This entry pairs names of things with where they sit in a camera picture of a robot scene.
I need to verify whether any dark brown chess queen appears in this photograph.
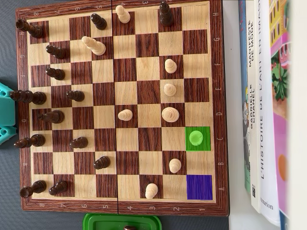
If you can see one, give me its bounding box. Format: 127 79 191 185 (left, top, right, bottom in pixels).
159 1 175 26

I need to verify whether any thin blue comic book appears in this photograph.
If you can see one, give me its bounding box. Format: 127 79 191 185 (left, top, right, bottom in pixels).
238 0 252 194

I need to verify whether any light wooden chess bishop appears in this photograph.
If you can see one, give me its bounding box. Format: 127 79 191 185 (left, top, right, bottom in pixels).
81 35 106 56

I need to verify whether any light wooden chess rook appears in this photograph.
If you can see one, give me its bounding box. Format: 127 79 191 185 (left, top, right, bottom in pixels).
189 130 204 146

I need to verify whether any dark brown chess king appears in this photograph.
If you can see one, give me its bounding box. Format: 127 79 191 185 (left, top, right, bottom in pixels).
10 90 47 105

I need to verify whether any light wooden chess pawn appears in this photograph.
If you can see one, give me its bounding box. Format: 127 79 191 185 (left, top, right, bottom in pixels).
165 58 177 74
164 83 177 97
118 109 133 122
145 183 159 199
168 158 182 173
115 4 131 24

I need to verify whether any light wooden chess king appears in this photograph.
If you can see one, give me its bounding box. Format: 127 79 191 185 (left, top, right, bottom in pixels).
161 107 179 123

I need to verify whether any colourful pink cover book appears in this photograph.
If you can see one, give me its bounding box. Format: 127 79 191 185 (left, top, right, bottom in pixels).
268 0 292 230

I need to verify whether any wooden chess board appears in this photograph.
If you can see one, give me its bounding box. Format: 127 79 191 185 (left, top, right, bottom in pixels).
14 0 228 218

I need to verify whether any dark brown chess rook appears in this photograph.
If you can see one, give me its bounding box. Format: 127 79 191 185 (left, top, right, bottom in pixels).
15 19 44 39
19 180 47 199

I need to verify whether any green plastic container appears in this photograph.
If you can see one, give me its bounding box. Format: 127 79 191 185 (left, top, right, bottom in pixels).
83 212 163 230

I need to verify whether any dark brown chess pawn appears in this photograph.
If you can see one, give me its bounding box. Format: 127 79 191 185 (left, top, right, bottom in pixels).
45 44 66 60
45 67 66 81
90 13 107 31
93 156 111 170
69 137 89 150
48 180 69 196
66 90 85 102

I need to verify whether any white Gabrielle Chanel book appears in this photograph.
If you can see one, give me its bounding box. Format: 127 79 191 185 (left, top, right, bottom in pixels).
246 0 262 214

